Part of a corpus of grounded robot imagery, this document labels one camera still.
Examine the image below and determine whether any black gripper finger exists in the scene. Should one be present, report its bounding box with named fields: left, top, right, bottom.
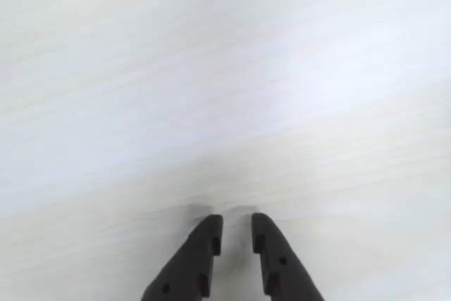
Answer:
left=141, top=214, right=224, bottom=301
left=251, top=212, right=326, bottom=301

